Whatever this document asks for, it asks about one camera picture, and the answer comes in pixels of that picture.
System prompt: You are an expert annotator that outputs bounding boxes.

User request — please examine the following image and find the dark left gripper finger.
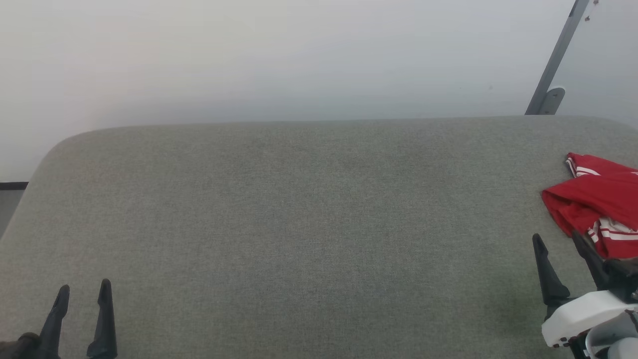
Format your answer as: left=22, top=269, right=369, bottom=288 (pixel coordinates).
left=37, top=284, right=71, bottom=359
left=87, top=278, right=118, bottom=359

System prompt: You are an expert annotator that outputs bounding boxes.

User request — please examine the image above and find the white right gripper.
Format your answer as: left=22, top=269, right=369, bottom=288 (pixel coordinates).
left=532, top=230, right=638, bottom=349

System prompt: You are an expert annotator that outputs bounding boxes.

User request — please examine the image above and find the red and white jersey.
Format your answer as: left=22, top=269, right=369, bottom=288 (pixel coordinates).
left=541, top=152, right=638, bottom=260

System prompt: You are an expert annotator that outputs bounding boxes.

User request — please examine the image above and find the grey metal pole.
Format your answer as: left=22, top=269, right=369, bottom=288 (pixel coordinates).
left=524, top=0, right=592, bottom=116

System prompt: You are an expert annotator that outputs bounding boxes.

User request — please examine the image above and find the grey metal wall bracket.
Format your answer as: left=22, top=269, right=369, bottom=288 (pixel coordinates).
left=538, top=87, right=566, bottom=116

